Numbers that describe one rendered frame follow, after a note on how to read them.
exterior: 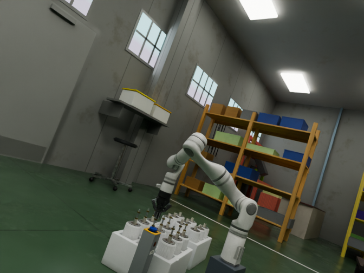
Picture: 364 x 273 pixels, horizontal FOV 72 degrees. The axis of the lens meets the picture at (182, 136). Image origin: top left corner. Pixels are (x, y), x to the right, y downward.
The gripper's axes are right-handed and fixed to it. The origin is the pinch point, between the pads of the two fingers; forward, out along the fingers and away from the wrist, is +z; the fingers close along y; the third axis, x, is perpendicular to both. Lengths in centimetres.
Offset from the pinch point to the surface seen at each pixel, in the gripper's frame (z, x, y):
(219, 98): -234, 453, 261
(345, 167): -199, 378, 730
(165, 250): 14.0, -12.5, 5.9
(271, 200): -24, 397, 494
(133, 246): 19.1, -2.4, -8.1
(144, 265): 19.3, -21.9, -7.3
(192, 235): 14, 25, 43
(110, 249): 26.4, 6.7, -16.8
